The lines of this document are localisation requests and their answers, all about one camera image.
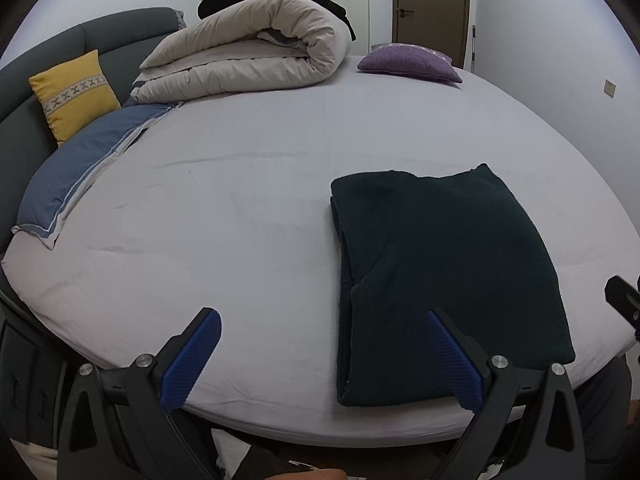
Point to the purple pillow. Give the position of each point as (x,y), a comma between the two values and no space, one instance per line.
(410,62)

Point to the blue pillow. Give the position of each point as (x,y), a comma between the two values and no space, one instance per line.
(85,165)

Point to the dark nightstand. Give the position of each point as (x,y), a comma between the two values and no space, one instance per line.
(27,375)

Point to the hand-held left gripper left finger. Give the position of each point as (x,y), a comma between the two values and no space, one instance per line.
(192,360)

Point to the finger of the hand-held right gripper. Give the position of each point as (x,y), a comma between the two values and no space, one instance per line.
(625,302)

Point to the wall switch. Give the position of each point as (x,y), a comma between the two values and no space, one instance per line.
(610,87)

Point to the beige folded duvet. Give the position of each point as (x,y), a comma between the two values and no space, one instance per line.
(250,55)

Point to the person's grey trouser leg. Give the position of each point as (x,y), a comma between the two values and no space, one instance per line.
(605,410)

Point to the dark green sweater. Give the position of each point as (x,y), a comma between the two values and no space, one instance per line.
(440,260)

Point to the yellow patterned cushion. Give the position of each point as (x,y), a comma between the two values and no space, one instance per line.
(75,95)

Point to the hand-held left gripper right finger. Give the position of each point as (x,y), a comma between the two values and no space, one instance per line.
(452,360)

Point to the bed with white sheet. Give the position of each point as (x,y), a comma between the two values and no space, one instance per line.
(225,210)

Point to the grey upholstered headboard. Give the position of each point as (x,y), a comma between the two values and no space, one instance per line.
(30,60)

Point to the brown door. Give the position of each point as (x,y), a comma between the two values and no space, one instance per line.
(432,5)

